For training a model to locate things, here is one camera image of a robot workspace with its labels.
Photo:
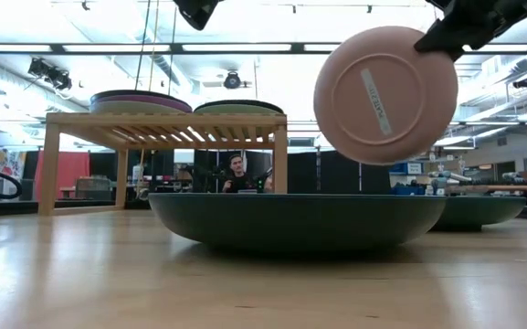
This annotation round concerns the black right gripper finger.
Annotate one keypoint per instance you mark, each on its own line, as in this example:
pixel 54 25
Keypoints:
pixel 448 39

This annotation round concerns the pink plate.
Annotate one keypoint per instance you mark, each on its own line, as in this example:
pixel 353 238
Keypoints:
pixel 350 91

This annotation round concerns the black plate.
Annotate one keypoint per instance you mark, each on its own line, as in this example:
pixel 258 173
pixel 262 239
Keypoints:
pixel 240 102

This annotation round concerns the purple plate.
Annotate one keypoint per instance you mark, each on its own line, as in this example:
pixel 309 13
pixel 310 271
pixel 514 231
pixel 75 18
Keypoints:
pixel 162 100

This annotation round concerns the wooden slatted shelf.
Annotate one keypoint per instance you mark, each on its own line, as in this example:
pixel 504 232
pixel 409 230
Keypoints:
pixel 167 119

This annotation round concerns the black ceiling lamp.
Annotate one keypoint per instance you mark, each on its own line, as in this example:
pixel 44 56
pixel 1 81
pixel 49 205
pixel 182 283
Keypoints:
pixel 523 82

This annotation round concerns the blue storage bin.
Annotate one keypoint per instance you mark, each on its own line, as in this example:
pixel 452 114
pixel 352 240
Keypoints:
pixel 397 168

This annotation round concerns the long wooden table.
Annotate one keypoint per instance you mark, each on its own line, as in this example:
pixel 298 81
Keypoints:
pixel 496 187

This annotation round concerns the black ceiling spotlight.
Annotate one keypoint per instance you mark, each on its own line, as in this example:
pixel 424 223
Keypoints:
pixel 232 80

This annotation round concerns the dark teal plate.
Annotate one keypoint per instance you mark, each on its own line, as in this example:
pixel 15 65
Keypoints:
pixel 290 221

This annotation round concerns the person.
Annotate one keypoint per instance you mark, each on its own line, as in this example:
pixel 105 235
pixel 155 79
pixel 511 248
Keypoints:
pixel 238 183

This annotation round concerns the white bottle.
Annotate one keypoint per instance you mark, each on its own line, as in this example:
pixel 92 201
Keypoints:
pixel 137 176

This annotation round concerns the grey crate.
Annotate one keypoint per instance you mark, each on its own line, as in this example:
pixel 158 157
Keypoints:
pixel 91 188

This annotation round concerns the red partition panel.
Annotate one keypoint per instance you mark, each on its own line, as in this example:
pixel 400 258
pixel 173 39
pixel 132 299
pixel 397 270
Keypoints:
pixel 71 169

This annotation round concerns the black stage light cluster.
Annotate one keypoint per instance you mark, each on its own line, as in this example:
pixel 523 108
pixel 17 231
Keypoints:
pixel 50 73

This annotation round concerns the black ceiling light rail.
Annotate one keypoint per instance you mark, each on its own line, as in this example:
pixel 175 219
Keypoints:
pixel 297 47

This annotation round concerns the black partition wall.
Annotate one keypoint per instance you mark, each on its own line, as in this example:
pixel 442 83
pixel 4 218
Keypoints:
pixel 336 171

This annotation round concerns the black metal table frame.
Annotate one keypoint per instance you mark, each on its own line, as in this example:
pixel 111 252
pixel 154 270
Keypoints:
pixel 12 208

